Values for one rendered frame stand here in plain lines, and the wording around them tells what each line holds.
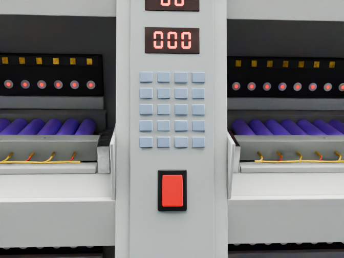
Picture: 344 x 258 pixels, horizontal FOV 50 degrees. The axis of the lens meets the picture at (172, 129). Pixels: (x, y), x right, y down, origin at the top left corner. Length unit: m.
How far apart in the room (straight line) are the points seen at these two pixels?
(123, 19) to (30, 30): 0.25
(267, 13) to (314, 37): 0.23
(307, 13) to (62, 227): 0.29
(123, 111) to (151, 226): 0.10
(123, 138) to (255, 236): 0.14
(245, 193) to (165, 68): 0.13
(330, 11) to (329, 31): 0.21
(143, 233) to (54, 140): 0.14
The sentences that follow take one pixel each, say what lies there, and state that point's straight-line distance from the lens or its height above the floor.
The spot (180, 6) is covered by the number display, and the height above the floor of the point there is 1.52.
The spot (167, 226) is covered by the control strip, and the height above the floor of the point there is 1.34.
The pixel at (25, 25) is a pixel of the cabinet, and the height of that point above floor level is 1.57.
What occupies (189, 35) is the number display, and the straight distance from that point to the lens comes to 0.32.
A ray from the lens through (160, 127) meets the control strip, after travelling 0.30.
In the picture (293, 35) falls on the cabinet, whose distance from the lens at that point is 0.57.
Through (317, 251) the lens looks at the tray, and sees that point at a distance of 0.54.
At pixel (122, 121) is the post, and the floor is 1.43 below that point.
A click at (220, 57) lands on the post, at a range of 0.32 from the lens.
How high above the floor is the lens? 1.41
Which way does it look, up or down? 2 degrees up
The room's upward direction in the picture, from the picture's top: straight up
